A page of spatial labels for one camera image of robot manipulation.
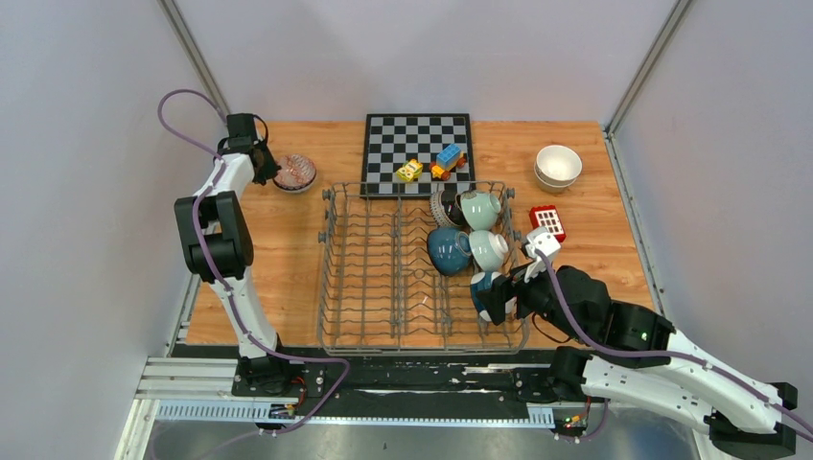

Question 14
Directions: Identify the black white checkerboard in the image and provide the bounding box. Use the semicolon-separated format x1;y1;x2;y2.
360;113;476;199

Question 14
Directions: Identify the blue orange toy truck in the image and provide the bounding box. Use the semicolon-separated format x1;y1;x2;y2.
430;144;467;181

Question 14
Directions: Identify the beige floral bowl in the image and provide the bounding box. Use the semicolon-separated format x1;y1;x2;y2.
534;171;575;195

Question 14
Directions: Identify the teal white dotted bowl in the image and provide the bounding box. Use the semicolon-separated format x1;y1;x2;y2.
470;271;503;323

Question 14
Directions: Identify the red toy block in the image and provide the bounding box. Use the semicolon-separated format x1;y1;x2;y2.
528;205;567;242

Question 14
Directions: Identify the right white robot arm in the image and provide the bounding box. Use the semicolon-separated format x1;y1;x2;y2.
470;265;800;459

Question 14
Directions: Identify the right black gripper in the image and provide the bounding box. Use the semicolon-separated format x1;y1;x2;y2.
473;253;588;344

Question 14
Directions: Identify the yellow toy car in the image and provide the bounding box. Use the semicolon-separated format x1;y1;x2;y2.
395;159;424;182

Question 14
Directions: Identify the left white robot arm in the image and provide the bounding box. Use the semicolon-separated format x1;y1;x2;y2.
174;113;294;396

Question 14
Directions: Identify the grey wire dish rack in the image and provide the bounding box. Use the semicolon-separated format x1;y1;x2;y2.
316;182;530;356

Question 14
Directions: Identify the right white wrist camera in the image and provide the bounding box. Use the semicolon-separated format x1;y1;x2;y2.
523;226;561;283

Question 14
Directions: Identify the blue zigzag bowl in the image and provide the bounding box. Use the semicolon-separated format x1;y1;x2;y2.
273;154;317;186

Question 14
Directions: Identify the mint green bowl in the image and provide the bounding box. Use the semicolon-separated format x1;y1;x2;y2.
458;191;502;231

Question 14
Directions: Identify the light blue striped bowl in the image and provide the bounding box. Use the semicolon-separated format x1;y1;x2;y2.
469;230;509;271

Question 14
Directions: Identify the black patterned bowl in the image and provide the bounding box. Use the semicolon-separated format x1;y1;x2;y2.
430;190;466;228

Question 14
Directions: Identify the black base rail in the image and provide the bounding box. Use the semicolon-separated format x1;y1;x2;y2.
230;348;598;422

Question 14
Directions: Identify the dark teal glazed bowl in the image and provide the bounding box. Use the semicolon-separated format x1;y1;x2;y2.
426;227;473;277

